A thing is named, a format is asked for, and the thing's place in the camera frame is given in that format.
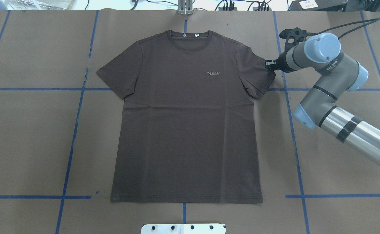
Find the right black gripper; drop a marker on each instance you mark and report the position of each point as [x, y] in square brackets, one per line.
[283, 63]

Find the dark brown t-shirt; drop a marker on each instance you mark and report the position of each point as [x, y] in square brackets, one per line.
[188, 131]

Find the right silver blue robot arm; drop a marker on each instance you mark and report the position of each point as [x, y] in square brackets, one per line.
[338, 73]

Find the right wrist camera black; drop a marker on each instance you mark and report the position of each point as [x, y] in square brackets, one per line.
[293, 37]

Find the aluminium frame post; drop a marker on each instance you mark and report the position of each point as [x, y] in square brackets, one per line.
[185, 7]

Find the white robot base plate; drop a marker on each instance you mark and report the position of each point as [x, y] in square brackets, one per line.
[192, 228]

